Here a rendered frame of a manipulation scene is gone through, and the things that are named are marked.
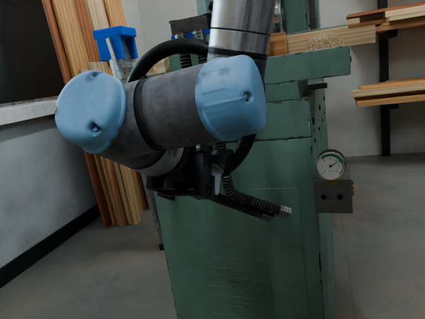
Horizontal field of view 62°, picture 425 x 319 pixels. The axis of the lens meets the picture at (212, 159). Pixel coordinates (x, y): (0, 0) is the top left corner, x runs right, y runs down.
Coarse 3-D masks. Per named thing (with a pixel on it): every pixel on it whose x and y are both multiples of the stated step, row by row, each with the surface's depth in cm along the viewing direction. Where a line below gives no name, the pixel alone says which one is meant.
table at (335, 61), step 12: (336, 48) 74; (348, 48) 74; (276, 60) 79; (288, 60) 78; (300, 60) 78; (312, 60) 77; (324, 60) 76; (336, 60) 75; (348, 60) 74; (168, 72) 89; (276, 72) 80; (288, 72) 79; (300, 72) 78; (312, 72) 77; (324, 72) 77; (336, 72) 76; (348, 72) 75
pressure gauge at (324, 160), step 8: (328, 152) 74; (336, 152) 75; (320, 160) 76; (328, 160) 75; (336, 160) 75; (344, 160) 74; (320, 168) 76; (328, 168) 76; (336, 168) 75; (344, 168) 74; (320, 176) 76; (328, 176) 76; (336, 176) 75
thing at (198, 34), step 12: (180, 36) 74; (204, 36) 73; (180, 60) 75; (204, 60) 73; (216, 144) 76; (228, 180) 77; (228, 192) 77; (240, 192) 78; (228, 204) 79; (240, 204) 79; (252, 204) 78; (264, 204) 78; (276, 204) 78; (264, 216) 79; (288, 216) 78
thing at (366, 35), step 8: (336, 32) 88; (344, 32) 87; (352, 32) 86; (360, 32) 86; (368, 32) 85; (288, 40) 92; (296, 40) 91; (304, 40) 91; (344, 40) 88; (352, 40) 87; (360, 40) 86; (368, 40) 86; (288, 48) 92; (296, 48) 92; (304, 48) 91
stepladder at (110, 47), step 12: (96, 36) 172; (108, 36) 170; (120, 36) 172; (132, 36) 181; (108, 48) 172; (120, 48) 171; (132, 48) 185; (108, 60) 174; (120, 60) 175; (132, 60) 187; (120, 72) 173; (144, 180) 185; (156, 216) 189
